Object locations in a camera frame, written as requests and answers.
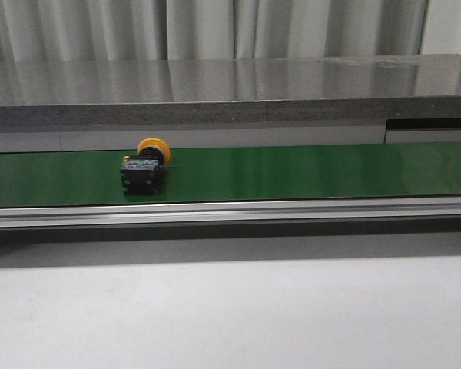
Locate yellow mushroom push button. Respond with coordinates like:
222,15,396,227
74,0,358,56
120,137,171,195

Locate green conveyor belt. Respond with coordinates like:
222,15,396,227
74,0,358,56
0,142,461,208

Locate grey stone counter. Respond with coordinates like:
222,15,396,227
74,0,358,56
0,53,461,155

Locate white curtain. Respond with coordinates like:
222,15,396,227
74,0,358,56
0,1,461,62

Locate aluminium conveyor frame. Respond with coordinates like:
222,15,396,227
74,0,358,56
0,196,461,246

